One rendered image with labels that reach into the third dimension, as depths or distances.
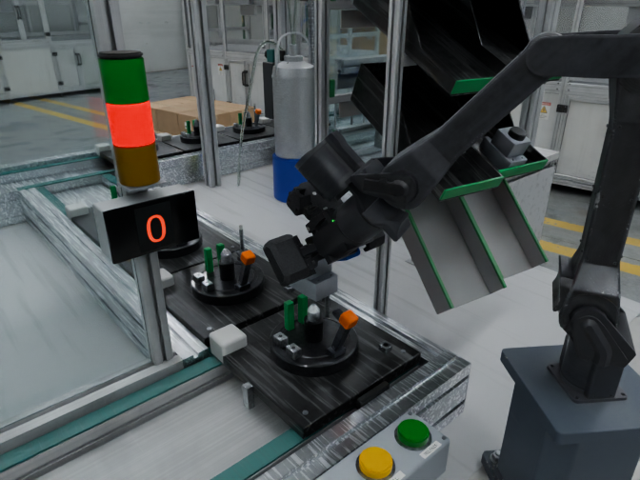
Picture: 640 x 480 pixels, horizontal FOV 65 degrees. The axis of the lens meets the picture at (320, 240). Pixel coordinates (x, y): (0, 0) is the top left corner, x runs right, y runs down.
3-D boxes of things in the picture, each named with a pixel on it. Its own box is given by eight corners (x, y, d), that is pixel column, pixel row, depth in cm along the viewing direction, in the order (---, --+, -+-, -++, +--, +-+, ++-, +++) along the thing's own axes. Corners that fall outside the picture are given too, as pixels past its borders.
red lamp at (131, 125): (162, 142, 62) (156, 102, 60) (122, 150, 59) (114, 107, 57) (145, 135, 66) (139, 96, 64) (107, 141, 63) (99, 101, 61)
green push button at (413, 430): (434, 442, 65) (435, 430, 64) (414, 458, 63) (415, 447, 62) (410, 424, 68) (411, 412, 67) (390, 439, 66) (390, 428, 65)
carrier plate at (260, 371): (420, 362, 80) (421, 351, 79) (303, 440, 66) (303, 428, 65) (321, 301, 96) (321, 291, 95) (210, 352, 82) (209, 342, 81)
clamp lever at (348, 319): (345, 350, 75) (360, 317, 71) (335, 355, 74) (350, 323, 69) (330, 332, 77) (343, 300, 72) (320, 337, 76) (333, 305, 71)
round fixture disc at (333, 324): (376, 350, 80) (376, 339, 79) (308, 390, 71) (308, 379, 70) (318, 312, 89) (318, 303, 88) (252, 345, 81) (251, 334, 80)
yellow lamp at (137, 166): (167, 181, 64) (162, 143, 62) (129, 190, 61) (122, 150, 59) (150, 171, 68) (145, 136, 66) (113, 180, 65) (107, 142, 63)
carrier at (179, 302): (315, 298, 97) (315, 239, 92) (205, 349, 83) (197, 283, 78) (246, 255, 114) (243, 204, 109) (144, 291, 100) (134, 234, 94)
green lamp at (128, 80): (156, 101, 60) (150, 57, 58) (114, 106, 57) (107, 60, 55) (139, 95, 64) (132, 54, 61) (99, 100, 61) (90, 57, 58)
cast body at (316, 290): (338, 291, 75) (338, 250, 72) (315, 302, 72) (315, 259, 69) (302, 271, 81) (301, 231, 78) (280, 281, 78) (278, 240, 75)
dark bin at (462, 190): (497, 188, 84) (519, 152, 79) (439, 202, 78) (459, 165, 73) (405, 93, 99) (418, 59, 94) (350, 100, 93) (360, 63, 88)
